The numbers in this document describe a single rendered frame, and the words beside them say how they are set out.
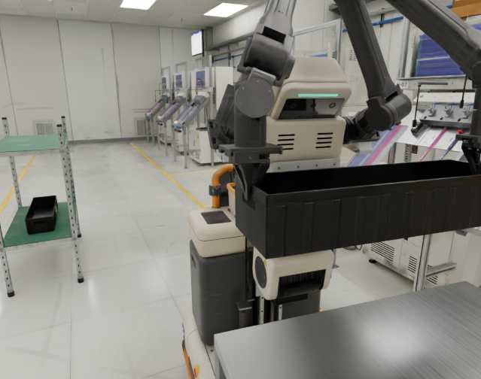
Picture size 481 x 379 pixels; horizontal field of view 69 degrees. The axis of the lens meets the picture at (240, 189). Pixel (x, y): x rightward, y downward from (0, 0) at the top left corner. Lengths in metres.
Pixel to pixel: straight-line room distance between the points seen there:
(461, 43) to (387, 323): 0.62
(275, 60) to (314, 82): 0.38
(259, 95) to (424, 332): 0.62
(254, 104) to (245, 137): 0.09
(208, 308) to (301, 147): 0.75
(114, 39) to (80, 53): 0.92
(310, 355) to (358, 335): 0.13
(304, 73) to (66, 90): 9.23
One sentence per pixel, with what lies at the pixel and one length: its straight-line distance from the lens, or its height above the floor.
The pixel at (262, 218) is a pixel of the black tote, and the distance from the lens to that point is 0.58.
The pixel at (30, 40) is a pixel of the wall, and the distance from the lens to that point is 10.09.
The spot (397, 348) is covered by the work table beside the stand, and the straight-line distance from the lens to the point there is 0.82.
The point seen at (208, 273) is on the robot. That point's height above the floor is 0.63.
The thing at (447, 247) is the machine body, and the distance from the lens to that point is 2.46.
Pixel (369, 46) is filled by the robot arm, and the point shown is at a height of 1.40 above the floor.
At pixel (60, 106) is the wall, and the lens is 10.01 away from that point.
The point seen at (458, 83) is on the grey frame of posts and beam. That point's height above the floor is 1.34.
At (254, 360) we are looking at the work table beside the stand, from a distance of 0.73.
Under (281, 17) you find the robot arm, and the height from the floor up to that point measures 1.41.
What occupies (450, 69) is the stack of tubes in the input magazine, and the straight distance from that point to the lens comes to 2.55.
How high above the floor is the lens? 1.29
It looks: 16 degrees down
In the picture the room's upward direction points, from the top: straight up
